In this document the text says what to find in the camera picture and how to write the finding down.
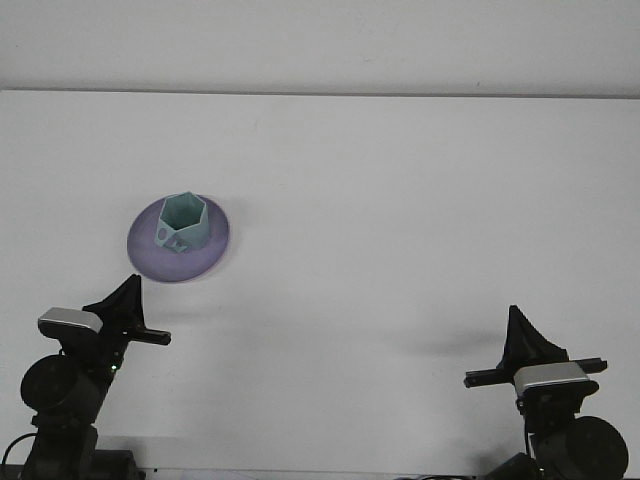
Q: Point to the pale blue faceted cup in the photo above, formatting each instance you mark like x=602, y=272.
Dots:
x=192, y=237

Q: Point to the pale purple round plate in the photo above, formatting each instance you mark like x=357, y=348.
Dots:
x=165, y=267

